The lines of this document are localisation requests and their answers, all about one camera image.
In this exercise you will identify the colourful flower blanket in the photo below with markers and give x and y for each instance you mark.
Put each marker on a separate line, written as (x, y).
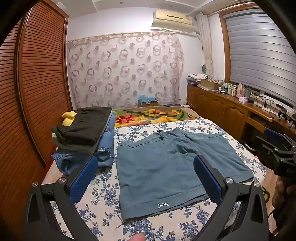
(150, 115)

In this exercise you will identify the beige tied curtain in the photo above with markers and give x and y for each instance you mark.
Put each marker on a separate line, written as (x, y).
(207, 46)

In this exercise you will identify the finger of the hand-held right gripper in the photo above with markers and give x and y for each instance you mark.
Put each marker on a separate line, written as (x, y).
(274, 135)
(266, 150)

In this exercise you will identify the yellow plush toy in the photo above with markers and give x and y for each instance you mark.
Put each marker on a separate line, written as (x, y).
(68, 118)

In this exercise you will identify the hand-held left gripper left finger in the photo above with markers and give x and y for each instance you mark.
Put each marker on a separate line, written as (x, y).
(81, 183)

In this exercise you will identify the folded patterned cloth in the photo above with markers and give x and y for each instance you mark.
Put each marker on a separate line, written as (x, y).
(196, 77)

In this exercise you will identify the blue box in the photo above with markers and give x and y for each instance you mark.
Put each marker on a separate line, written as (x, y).
(148, 100)

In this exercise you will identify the grey window blind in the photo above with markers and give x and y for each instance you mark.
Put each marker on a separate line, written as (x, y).
(261, 51)

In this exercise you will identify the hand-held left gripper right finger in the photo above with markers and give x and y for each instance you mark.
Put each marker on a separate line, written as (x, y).
(208, 183)

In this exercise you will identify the blue floral bed sheet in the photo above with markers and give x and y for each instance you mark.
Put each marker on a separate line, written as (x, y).
(108, 208)

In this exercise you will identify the wooden sideboard cabinet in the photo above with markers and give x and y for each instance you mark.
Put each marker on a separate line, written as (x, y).
(219, 109)

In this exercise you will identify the person's right hand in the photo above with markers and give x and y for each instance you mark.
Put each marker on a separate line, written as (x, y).
(282, 194)

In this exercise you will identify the person's left hand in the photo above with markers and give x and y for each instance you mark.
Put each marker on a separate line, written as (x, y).
(138, 237)

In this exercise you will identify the cream air conditioner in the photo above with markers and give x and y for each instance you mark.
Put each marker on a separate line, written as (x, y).
(172, 19)

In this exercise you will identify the cardboard box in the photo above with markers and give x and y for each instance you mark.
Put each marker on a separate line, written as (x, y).
(209, 84)

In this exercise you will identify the row of bottles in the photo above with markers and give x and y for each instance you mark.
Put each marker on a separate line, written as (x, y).
(230, 89)

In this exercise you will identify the black folded pants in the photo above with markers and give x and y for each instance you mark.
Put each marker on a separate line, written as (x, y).
(85, 125)

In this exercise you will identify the blue denim jeans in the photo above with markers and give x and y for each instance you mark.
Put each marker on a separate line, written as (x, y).
(104, 148)

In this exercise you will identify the pink bottle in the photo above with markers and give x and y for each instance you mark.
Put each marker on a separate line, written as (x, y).
(241, 90)

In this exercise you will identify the small pink box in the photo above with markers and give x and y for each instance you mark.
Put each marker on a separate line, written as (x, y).
(243, 100)

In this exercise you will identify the circle patterned curtain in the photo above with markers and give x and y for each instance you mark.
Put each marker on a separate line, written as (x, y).
(124, 69)

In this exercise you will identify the teal shorts pants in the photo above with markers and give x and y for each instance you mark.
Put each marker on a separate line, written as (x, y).
(161, 166)

